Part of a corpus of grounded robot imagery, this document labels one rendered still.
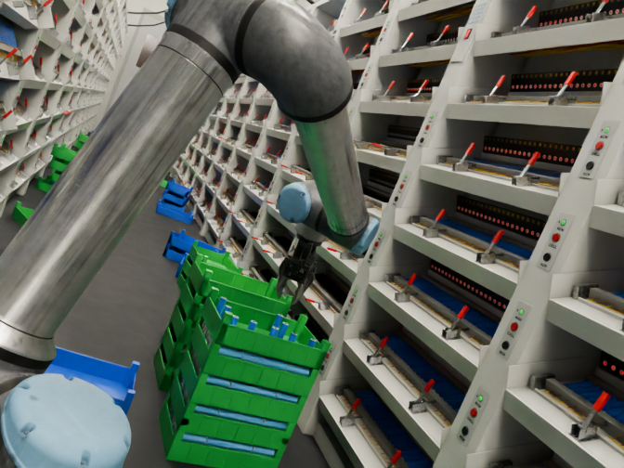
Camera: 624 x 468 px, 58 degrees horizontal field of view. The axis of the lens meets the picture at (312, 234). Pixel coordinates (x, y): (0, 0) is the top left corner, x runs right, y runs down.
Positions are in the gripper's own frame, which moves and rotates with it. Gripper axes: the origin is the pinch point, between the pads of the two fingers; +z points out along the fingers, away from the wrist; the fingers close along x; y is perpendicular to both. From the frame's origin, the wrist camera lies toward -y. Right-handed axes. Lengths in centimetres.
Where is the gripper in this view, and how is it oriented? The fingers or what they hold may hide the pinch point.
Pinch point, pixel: (287, 296)
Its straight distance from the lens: 156.9
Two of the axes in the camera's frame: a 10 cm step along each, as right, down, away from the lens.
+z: -3.4, 8.7, 3.5
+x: 9.1, 4.0, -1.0
